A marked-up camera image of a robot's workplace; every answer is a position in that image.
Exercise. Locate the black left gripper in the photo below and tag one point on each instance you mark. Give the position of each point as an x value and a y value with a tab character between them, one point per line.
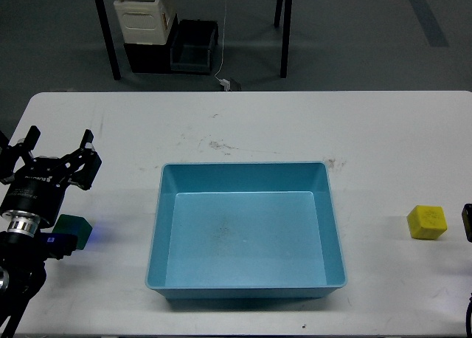
37	189

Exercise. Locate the green block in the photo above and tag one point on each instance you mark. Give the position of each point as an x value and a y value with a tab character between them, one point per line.
75	230

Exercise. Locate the yellow block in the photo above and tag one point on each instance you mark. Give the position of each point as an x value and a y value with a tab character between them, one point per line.
426	222

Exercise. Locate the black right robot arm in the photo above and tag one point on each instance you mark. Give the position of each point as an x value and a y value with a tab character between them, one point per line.
466	219

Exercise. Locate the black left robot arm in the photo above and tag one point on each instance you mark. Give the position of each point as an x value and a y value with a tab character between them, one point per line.
37	231

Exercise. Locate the light blue plastic box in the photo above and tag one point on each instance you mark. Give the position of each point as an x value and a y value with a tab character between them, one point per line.
258	230

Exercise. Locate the black storage bin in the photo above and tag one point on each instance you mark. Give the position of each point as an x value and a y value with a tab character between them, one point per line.
151	58

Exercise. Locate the cream plastic crate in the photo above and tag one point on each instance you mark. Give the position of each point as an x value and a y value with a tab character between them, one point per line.
146	22

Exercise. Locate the black left table leg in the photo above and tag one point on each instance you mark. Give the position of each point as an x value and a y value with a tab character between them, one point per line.
108	40

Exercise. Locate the black table leg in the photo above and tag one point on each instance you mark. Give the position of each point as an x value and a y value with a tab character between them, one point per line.
286	31
108	40
278	13

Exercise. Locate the dark grey open bin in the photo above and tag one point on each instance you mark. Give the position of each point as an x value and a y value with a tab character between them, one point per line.
193	46

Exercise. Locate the white power adapter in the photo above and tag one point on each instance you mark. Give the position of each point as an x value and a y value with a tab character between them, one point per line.
225	85

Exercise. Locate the black rear table leg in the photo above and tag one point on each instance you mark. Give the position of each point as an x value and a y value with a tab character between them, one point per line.
278	13

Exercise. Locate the black right table leg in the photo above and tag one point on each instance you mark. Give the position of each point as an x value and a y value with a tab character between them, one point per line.
286	31

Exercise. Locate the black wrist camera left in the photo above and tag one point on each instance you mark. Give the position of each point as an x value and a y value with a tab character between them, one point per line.
57	245

